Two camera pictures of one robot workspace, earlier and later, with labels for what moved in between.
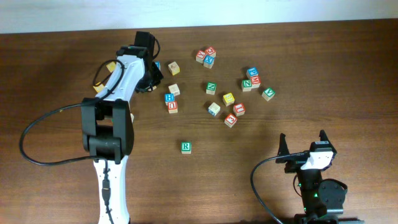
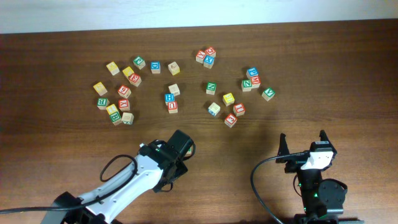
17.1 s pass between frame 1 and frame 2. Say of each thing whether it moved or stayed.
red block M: stayed
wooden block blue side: stayed
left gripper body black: moved
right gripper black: stayed
